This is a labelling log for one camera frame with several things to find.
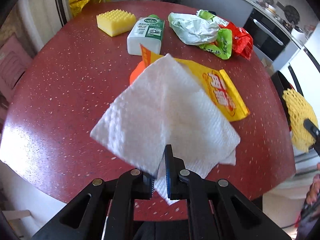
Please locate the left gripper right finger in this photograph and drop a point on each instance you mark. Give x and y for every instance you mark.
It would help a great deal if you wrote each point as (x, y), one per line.
(216, 209)

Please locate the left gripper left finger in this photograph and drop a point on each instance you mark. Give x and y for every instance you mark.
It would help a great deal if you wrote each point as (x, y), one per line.
(102, 210)

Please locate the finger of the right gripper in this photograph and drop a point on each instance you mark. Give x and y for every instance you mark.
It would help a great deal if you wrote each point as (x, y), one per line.
(312, 129)

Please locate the yellow foam fruit net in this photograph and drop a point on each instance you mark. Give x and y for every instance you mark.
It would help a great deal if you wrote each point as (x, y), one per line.
(299, 111)

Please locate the white paper towel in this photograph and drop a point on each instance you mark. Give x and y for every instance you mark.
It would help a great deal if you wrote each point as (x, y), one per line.
(165, 105)

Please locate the person's right hand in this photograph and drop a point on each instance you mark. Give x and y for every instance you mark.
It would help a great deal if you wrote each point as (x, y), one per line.
(313, 192)

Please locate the black built-in oven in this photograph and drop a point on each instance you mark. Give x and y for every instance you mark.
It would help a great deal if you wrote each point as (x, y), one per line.
(269, 39)

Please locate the yellow snack bag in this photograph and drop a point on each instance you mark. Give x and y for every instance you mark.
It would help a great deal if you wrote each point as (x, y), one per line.
(220, 88)

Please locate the red snack wrapper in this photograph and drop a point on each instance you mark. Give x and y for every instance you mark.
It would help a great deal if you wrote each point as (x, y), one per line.
(242, 42)

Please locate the green snack wrapper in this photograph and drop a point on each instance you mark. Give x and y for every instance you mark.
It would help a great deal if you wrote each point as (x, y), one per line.
(222, 46)

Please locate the pale green plastic bag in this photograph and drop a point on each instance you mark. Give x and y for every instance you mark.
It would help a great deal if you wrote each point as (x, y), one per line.
(193, 30)

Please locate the white green Dettol bottle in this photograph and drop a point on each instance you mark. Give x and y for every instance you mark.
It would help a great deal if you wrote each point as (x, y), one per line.
(147, 32)

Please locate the yellow sponge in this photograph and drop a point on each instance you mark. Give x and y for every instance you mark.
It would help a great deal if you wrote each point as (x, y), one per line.
(116, 22)

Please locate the gold foil bag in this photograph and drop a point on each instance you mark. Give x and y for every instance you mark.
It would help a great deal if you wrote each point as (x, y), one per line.
(76, 6)

